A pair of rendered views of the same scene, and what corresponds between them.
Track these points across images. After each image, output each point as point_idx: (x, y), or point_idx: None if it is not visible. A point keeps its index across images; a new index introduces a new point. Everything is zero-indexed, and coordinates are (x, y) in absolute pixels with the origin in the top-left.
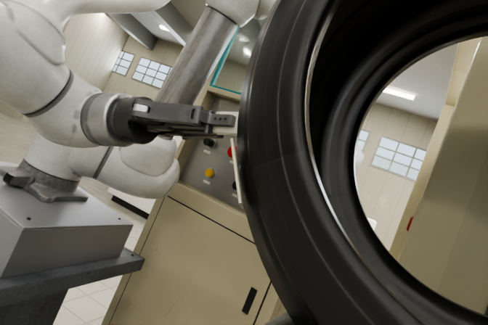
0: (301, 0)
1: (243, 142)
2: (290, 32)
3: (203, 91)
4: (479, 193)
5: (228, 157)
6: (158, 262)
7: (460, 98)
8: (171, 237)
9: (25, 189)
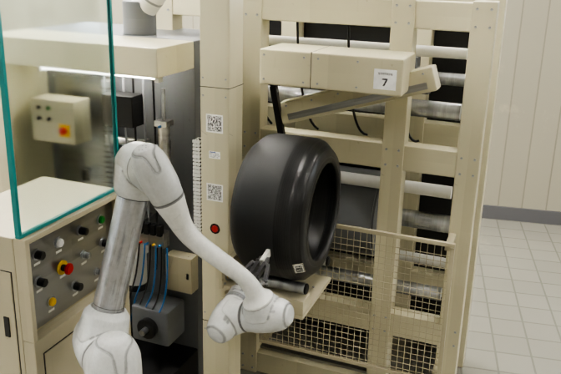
0: (305, 226)
1: (297, 261)
2: (305, 235)
3: (26, 248)
4: None
5: (57, 276)
6: None
7: (229, 178)
8: (66, 367)
9: None
